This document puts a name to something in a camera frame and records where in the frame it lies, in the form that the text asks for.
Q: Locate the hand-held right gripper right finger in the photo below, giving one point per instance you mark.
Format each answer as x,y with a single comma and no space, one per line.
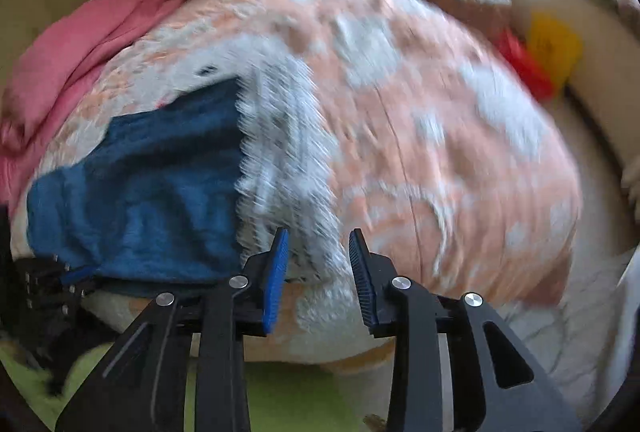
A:
361,284

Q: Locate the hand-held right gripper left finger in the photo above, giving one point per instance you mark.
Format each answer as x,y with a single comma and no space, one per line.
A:
277,284

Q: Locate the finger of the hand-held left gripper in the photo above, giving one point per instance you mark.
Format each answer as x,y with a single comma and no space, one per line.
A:
75,276

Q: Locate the blue denim jeans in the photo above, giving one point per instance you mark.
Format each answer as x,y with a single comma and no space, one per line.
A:
150,192

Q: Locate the person's green clothing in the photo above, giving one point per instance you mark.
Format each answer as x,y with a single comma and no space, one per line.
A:
280,397

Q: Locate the peach and white bedspread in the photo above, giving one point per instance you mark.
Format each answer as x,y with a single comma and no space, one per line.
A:
400,112

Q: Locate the white bed sheet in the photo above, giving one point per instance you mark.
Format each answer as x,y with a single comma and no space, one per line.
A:
570,322

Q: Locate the pink blanket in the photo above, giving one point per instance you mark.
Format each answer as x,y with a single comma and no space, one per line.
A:
75,57

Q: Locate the red packet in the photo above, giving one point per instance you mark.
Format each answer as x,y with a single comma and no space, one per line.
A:
522,62

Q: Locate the yellow flat item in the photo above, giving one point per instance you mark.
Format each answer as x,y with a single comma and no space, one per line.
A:
555,45

